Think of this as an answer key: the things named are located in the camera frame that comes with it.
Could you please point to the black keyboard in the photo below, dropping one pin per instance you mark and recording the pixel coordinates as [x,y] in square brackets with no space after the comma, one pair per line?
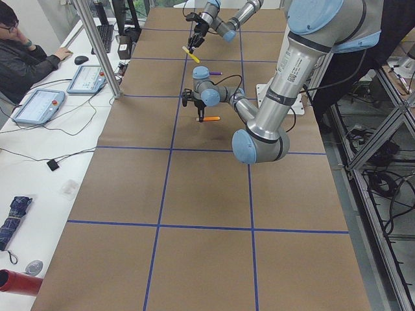
[106,34]

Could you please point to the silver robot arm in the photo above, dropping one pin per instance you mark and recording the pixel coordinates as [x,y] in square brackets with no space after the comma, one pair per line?
[315,29]
[209,19]

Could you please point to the far teach pendant tablet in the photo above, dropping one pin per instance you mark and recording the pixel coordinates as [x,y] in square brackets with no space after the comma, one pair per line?
[87,80]

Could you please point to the orange highlighter pen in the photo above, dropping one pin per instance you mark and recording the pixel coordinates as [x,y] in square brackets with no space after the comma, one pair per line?
[207,119]

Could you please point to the red water bottle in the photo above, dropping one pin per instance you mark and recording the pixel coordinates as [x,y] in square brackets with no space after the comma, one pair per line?
[20,283]

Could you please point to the black monitor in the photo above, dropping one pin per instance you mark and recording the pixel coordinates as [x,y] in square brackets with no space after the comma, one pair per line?
[126,18]

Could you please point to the small black usb hub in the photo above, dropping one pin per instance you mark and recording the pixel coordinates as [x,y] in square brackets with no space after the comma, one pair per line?
[53,164]

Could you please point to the seated person in black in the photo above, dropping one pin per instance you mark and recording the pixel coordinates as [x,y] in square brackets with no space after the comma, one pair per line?
[23,63]

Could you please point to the clear plastic lid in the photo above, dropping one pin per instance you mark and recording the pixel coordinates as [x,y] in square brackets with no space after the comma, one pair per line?
[69,189]

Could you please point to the brown paper table cover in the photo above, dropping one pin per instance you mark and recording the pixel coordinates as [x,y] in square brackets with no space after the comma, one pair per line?
[167,219]

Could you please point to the aluminium frame post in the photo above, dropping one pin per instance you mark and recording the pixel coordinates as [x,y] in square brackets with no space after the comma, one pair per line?
[97,45]

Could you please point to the yellow highlighter pen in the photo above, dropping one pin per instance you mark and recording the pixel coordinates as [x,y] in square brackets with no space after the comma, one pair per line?
[190,54]

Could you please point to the dark blue folded umbrella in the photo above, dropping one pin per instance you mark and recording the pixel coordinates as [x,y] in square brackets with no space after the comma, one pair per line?
[18,209]

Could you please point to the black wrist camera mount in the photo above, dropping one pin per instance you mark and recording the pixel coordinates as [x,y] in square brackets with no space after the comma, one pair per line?
[192,17]
[187,96]

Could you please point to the black cardboard box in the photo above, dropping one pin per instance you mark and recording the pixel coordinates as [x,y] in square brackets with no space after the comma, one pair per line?
[125,47]

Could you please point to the black computer mouse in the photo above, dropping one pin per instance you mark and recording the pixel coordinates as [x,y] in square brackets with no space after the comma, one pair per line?
[79,60]

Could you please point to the teach pendant tablet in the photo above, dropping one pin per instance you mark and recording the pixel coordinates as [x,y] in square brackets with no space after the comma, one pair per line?
[87,80]
[40,107]

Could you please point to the near teach pendant tablet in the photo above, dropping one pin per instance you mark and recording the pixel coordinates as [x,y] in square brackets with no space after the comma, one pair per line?
[40,107]

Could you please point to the electronics board with wires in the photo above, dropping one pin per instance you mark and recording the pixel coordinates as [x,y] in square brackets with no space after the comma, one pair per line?
[121,68]

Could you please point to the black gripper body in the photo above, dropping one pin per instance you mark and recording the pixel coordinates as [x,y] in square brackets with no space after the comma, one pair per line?
[200,28]
[198,104]

